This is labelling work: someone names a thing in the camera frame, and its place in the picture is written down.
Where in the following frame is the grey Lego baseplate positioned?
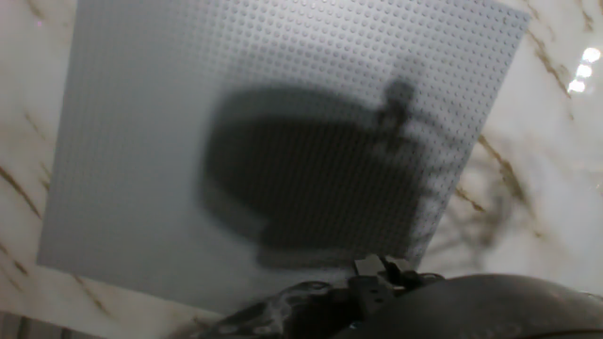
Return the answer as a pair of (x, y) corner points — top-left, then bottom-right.
(36, 0), (532, 315)

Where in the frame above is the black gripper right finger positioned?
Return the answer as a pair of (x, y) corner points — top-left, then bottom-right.
(383, 256), (447, 291)

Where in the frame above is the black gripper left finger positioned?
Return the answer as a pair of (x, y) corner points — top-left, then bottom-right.
(350, 253), (395, 307)

